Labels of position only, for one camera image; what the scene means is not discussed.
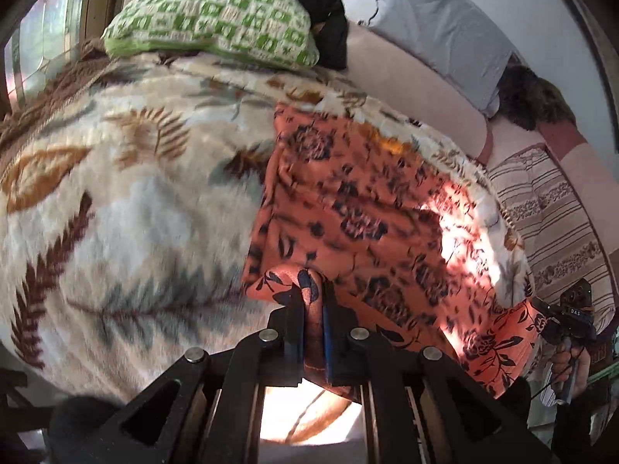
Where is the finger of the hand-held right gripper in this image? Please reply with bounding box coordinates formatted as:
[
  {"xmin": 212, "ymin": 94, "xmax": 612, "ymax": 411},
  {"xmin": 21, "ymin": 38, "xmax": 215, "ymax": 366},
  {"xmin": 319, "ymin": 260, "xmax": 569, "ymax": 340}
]
[{"xmin": 530, "ymin": 297, "xmax": 557, "ymax": 330}]

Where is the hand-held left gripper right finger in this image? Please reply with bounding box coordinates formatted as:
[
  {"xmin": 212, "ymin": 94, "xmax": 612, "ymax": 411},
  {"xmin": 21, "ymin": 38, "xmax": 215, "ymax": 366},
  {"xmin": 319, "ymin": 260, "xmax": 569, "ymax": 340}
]
[{"xmin": 321, "ymin": 280, "xmax": 553, "ymax": 464}]

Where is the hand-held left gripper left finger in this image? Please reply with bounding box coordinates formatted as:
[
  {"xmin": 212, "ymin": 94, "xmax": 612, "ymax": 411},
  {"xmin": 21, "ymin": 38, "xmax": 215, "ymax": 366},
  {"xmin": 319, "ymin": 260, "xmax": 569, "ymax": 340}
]
[{"xmin": 97, "ymin": 294, "xmax": 306, "ymax": 464}]

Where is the orange floral cloth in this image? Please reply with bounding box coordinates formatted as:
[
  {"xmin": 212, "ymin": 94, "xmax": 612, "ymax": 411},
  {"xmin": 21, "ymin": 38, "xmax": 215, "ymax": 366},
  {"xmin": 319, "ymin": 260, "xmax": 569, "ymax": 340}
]
[{"xmin": 242, "ymin": 101, "xmax": 549, "ymax": 399}]

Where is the person's right hand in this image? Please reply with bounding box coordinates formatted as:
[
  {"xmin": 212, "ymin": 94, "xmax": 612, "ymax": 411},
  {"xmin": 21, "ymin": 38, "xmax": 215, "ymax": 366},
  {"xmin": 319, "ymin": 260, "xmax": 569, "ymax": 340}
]
[{"xmin": 550, "ymin": 343, "xmax": 595, "ymax": 403}]

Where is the striped beige pillow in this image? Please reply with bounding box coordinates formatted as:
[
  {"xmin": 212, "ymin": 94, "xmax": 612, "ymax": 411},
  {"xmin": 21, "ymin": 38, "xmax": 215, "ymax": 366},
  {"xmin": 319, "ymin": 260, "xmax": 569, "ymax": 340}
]
[{"xmin": 486, "ymin": 144, "xmax": 617, "ymax": 336}]

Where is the leaf print fleece blanket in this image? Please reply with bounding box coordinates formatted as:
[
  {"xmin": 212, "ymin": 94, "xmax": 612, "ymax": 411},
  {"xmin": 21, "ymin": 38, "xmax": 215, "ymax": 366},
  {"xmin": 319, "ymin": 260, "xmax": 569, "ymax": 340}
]
[{"xmin": 0, "ymin": 39, "xmax": 535, "ymax": 411}]

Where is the brown furry cushion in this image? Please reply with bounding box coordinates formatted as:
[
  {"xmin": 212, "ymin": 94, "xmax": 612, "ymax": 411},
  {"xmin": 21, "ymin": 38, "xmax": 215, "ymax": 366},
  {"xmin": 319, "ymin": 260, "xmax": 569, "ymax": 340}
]
[{"xmin": 496, "ymin": 64, "xmax": 578, "ymax": 132}]

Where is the pink bolster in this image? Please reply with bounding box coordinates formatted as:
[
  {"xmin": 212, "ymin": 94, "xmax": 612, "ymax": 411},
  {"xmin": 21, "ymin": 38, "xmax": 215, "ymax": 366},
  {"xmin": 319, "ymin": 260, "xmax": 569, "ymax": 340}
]
[{"xmin": 345, "ymin": 22, "xmax": 605, "ymax": 189}]

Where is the grey pillow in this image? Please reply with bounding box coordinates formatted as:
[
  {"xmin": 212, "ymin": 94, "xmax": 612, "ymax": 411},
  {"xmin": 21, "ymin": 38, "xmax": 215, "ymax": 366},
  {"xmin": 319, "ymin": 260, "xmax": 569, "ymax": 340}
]
[{"xmin": 358, "ymin": 0, "xmax": 516, "ymax": 118}]

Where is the green checkered pillow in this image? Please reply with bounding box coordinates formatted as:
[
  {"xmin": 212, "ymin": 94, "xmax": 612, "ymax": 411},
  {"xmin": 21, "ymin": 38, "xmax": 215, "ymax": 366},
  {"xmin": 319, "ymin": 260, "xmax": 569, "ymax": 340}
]
[{"xmin": 101, "ymin": 0, "xmax": 321, "ymax": 71}]

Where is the black cloth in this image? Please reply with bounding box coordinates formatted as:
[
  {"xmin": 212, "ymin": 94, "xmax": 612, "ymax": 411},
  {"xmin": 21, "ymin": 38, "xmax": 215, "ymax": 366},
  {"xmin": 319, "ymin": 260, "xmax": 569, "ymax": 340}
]
[{"xmin": 219, "ymin": 0, "xmax": 350, "ymax": 71}]

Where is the glass window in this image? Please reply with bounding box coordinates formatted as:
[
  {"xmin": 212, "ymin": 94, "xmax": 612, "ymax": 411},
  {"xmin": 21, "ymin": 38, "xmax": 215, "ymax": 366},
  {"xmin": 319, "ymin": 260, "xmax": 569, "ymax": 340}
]
[{"xmin": 5, "ymin": 0, "xmax": 97, "ymax": 107}]

